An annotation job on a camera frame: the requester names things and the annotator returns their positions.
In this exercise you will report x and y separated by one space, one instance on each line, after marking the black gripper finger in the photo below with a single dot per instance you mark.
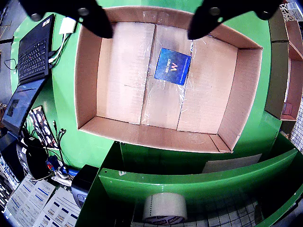
206 19
94 19

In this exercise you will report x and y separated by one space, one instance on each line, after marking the blue cosmetic product box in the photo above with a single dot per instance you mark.
172 67

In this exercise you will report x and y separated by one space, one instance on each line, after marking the large cardboard tray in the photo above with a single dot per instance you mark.
118 82

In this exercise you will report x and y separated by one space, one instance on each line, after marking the divided cardboard box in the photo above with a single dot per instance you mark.
277 78

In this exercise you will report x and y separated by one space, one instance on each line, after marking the white adapter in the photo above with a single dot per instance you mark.
67 27

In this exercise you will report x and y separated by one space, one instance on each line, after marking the black laptop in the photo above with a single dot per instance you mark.
33 54

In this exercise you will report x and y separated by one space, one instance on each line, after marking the black patterned card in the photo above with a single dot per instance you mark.
43 127

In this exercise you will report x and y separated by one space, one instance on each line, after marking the grey paper label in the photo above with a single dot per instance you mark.
232 163

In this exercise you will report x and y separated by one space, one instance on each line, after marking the blue and red plug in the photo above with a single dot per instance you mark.
52 163

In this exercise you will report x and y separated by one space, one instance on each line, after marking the black round pouch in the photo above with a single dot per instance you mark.
38 163

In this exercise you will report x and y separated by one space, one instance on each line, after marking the black device with blue logo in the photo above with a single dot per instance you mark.
82 184

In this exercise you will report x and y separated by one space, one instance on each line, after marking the beige tape roll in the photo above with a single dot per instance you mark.
163 205

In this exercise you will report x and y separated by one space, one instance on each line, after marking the printed paper sheet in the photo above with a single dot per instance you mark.
28 201
61 210

